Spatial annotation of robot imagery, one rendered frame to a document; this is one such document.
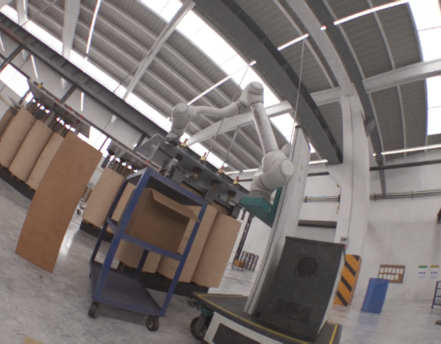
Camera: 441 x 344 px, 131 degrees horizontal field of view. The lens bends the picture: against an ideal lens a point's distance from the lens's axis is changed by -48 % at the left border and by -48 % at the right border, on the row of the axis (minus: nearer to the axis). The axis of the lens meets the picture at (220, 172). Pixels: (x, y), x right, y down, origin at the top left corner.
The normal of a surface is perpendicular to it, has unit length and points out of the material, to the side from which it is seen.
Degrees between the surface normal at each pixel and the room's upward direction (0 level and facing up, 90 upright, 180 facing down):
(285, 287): 90
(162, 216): 90
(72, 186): 90
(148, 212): 90
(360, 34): 174
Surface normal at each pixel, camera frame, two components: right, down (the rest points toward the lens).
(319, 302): -0.58, -0.51
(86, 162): 0.64, -0.09
